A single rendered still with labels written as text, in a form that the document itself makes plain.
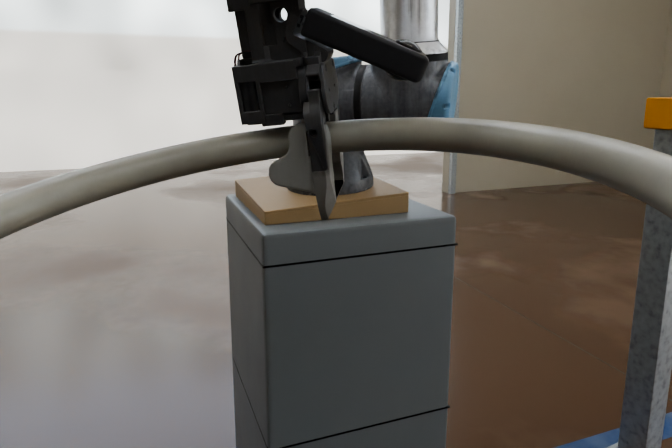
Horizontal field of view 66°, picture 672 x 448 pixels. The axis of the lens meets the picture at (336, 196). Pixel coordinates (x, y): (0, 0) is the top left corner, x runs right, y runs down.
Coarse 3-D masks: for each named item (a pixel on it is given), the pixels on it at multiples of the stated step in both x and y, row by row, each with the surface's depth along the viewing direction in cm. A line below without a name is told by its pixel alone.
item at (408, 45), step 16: (320, 16) 45; (336, 16) 47; (304, 32) 45; (320, 32) 45; (336, 32) 45; (352, 32) 45; (368, 32) 45; (336, 48) 45; (352, 48) 45; (368, 48) 45; (384, 48) 45; (400, 48) 45; (416, 48) 46; (384, 64) 45; (400, 64) 45; (416, 64) 45; (400, 80) 47; (416, 80) 46
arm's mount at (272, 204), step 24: (240, 192) 118; (264, 192) 111; (288, 192) 110; (360, 192) 108; (384, 192) 107; (408, 192) 107; (264, 216) 97; (288, 216) 98; (312, 216) 100; (336, 216) 102; (360, 216) 104
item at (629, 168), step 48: (192, 144) 48; (240, 144) 49; (288, 144) 49; (336, 144) 49; (384, 144) 48; (432, 144) 45; (480, 144) 42; (528, 144) 38; (576, 144) 35; (624, 144) 32; (48, 192) 41; (96, 192) 43; (624, 192) 32
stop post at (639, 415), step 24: (648, 120) 135; (648, 216) 139; (648, 240) 140; (648, 264) 141; (648, 288) 141; (648, 312) 142; (648, 336) 142; (648, 360) 143; (648, 384) 144; (624, 408) 151; (648, 408) 144; (624, 432) 152; (648, 432) 145
